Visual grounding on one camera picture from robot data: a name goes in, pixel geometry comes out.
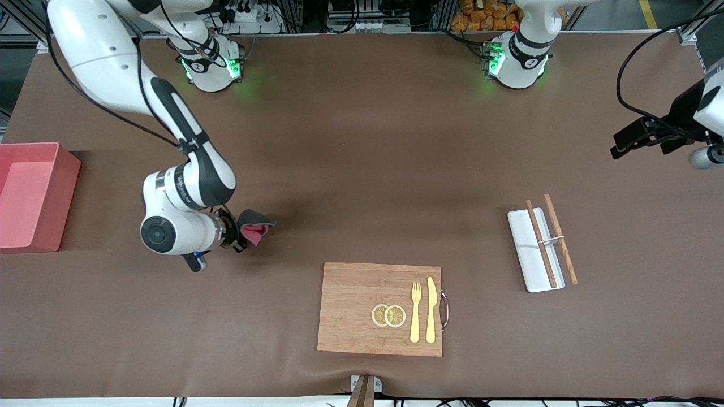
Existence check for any orange packaged goods pile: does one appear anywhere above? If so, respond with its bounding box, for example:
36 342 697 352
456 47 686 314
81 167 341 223
451 0 521 32

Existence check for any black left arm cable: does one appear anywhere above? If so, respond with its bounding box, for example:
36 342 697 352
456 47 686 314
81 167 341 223
615 6 724 142

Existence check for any wooden cutting board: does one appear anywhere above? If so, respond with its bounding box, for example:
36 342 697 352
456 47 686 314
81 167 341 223
317 262 450 358

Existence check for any yellow fork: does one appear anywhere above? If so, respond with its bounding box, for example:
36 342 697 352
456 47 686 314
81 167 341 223
410 282 423 344

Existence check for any white rectangular tray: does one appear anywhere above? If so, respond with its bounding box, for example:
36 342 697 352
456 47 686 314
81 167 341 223
507 207 566 293

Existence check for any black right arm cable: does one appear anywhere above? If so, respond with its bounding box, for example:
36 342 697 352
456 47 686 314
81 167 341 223
42 0 196 150

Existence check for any pink plastic bin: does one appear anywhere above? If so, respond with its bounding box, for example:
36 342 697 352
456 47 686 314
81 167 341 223
0 142 81 253

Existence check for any yellow knife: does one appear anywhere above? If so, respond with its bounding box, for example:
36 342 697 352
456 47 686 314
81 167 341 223
426 276 438 344

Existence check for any white power strip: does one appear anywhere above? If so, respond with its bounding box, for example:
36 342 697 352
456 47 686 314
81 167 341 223
218 3 283 34

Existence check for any grey and pink cloth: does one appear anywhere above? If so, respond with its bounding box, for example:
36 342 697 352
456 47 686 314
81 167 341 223
238 209 277 247

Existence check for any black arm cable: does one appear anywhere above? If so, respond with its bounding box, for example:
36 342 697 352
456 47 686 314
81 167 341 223
615 6 724 142
42 0 196 150

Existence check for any brown wooden chopstick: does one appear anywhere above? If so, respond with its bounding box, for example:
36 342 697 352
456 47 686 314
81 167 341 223
544 194 579 285
525 200 558 289

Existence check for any aluminium profile bracket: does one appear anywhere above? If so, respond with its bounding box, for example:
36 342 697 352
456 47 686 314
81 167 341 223
347 375 383 407

